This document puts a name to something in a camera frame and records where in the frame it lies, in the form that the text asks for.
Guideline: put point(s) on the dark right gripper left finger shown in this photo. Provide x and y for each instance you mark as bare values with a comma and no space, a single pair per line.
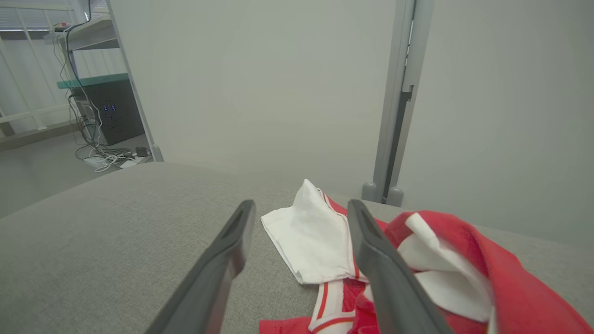
209,278

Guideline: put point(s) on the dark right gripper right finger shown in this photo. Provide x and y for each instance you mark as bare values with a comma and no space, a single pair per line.
394,287

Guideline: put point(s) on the red jersey with white sleeves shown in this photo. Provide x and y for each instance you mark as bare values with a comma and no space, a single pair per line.
306,241

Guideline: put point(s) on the black power adapter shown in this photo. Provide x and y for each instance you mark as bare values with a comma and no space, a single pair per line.
142,152

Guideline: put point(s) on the white power strip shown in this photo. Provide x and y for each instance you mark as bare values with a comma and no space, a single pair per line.
95,162

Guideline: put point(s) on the black computer tower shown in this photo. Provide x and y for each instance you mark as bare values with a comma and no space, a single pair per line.
120,116

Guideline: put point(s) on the teal green shelf board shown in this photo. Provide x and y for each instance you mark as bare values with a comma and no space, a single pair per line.
93,80

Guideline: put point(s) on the white metal railing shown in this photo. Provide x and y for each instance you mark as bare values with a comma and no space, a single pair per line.
28,114

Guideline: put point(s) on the grey metal shelf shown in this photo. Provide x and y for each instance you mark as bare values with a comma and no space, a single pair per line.
93,37

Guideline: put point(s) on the white window blind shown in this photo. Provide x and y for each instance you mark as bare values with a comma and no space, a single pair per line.
28,18

